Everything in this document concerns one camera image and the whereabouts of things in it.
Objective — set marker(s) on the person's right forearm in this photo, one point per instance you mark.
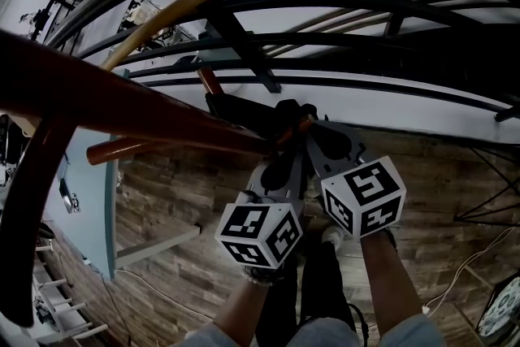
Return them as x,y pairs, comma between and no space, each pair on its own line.
386,276

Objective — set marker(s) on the person's white shoe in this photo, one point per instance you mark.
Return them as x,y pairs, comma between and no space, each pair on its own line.
333,237

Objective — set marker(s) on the wooden coat stand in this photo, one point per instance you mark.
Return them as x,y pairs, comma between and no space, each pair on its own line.
101,101

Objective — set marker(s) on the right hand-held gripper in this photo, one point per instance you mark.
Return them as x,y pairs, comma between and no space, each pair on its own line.
365,195

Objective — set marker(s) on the black metal stair railing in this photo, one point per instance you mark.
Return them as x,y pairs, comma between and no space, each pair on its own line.
241,49

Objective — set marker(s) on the person's gray shirt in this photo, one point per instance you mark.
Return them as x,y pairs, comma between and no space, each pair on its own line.
325,333

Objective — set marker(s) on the black fabric bag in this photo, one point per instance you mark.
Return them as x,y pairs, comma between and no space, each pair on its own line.
239,111

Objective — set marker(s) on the person's black trousers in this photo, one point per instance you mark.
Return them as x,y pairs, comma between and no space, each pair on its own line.
325,284

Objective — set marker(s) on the person's left forearm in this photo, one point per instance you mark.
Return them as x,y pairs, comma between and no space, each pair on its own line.
243,309

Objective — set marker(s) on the light blue table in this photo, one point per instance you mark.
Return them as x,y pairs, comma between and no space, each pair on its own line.
89,195

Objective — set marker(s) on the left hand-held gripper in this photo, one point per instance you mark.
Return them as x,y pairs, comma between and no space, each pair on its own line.
260,233

